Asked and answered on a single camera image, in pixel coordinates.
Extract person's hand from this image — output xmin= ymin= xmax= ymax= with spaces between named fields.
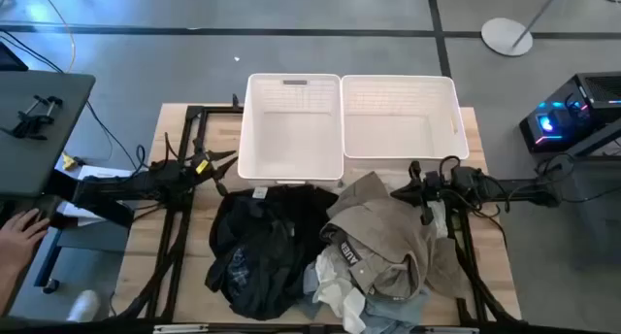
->
xmin=0 ymin=208 xmax=51 ymax=277

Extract black computer with coloured lights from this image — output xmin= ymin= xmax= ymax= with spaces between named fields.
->
xmin=518 ymin=71 xmax=621 ymax=153

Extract silver metal bracket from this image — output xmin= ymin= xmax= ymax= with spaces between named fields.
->
xmin=424 ymin=326 xmax=479 ymax=334
xmin=153 ymin=323 xmax=210 ymax=334

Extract black computer cable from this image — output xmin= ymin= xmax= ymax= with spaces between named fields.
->
xmin=536 ymin=153 xmax=621 ymax=204

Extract white plastic laundry basket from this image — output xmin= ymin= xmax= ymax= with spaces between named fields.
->
xmin=341 ymin=74 xmax=471 ymax=160
xmin=236 ymin=72 xmax=345 ymax=185

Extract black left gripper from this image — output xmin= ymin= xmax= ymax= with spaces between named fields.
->
xmin=180 ymin=138 xmax=240 ymax=195

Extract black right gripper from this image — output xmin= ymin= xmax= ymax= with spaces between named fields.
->
xmin=390 ymin=159 xmax=445 ymax=226

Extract person's white shoe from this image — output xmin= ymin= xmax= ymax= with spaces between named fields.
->
xmin=66 ymin=289 xmax=102 ymax=323

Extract grey metal computer stand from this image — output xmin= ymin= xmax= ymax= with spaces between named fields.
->
xmin=533 ymin=124 xmax=621 ymax=270

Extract khaki trousers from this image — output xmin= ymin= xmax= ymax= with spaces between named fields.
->
xmin=319 ymin=171 xmax=470 ymax=301

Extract round grey stand base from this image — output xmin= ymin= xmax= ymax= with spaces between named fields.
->
xmin=480 ymin=17 xmax=534 ymax=57

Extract person's forearm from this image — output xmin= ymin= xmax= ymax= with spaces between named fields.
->
xmin=0 ymin=265 xmax=25 ymax=316

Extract black screen device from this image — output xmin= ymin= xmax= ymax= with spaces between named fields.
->
xmin=0 ymin=41 xmax=29 ymax=72

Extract white cardboard box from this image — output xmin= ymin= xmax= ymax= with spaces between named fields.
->
xmin=55 ymin=164 xmax=135 ymax=226

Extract black garment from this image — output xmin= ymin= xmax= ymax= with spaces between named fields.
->
xmin=204 ymin=184 xmax=340 ymax=321

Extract dark plaid garment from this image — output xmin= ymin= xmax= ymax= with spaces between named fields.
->
xmin=225 ymin=246 xmax=256 ymax=299

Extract black clamp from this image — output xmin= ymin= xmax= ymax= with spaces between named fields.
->
xmin=0 ymin=94 xmax=64 ymax=141

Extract grey stand pole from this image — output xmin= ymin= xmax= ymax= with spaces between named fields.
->
xmin=511 ymin=0 xmax=567 ymax=49

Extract light blue jeans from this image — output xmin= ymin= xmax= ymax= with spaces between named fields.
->
xmin=295 ymin=263 xmax=433 ymax=334

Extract black floor cable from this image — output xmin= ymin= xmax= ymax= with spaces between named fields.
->
xmin=0 ymin=28 xmax=147 ymax=173

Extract dark grey desk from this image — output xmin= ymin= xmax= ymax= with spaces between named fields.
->
xmin=0 ymin=70 xmax=97 ymax=199

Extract white garment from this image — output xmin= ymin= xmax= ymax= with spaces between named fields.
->
xmin=312 ymin=255 xmax=368 ymax=334

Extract black metal frame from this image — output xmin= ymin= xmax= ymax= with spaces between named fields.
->
xmin=109 ymin=93 xmax=244 ymax=325
xmin=443 ymin=207 xmax=523 ymax=325

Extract thin yellow cable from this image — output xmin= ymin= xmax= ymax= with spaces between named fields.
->
xmin=36 ymin=0 xmax=78 ymax=73

